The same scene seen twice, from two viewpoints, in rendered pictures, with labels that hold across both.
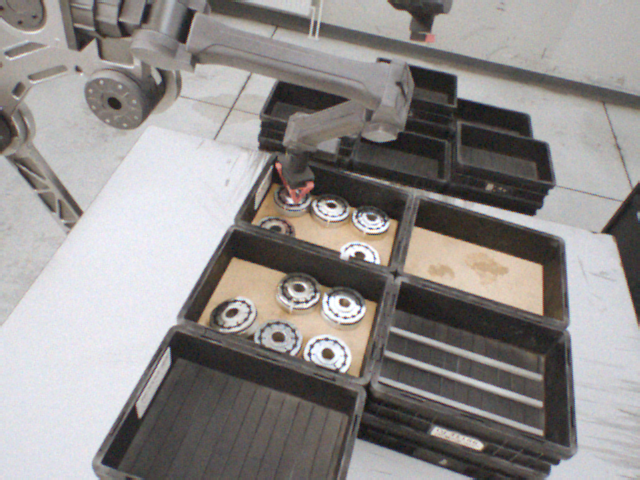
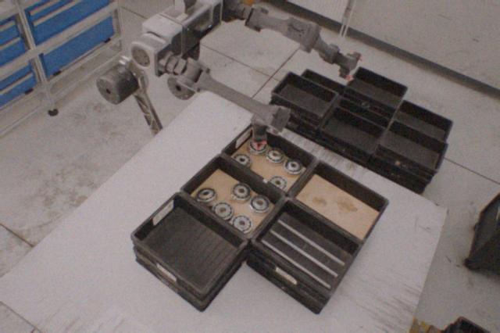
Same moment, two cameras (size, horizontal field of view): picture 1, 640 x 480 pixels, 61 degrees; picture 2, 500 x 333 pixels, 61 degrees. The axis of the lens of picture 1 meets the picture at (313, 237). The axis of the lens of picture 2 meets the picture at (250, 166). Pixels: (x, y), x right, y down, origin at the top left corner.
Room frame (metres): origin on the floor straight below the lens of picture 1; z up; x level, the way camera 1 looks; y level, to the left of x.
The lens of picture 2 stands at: (-0.33, -0.41, 2.49)
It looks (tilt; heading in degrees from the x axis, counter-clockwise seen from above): 50 degrees down; 20
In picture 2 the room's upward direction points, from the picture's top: 11 degrees clockwise
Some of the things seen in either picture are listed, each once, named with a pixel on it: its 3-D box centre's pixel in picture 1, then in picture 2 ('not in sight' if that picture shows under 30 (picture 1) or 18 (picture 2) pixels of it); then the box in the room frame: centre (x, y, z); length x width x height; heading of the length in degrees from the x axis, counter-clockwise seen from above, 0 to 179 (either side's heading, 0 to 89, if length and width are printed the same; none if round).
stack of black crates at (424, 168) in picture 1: (392, 180); (345, 145); (1.94, -0.30, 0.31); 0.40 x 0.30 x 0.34; 87
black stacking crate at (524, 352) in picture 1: (466, 371); (304, 249); (0.65, -0.38, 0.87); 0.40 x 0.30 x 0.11; 82
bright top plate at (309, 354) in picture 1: (327, 355); (241, 223); (0.63, -0.08, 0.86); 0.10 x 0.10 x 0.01
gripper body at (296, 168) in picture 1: (296, 161); (260, 129); (1.09, 0.08, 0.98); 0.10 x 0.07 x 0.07; 32
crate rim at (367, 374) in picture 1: (291, 299); (233, 194); (0.71, 0.02, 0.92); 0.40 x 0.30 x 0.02; 82
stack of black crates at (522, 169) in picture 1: (484, 192); (401, 165); (1.91, -0.70, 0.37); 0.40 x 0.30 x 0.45; 87
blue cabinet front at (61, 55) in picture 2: not in sight; (76, 23); (1.63, 1.84, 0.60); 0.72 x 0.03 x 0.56; 177
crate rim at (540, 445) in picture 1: (475, 359); (306, 243); (0.65, -0.38, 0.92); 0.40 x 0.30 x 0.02; 82
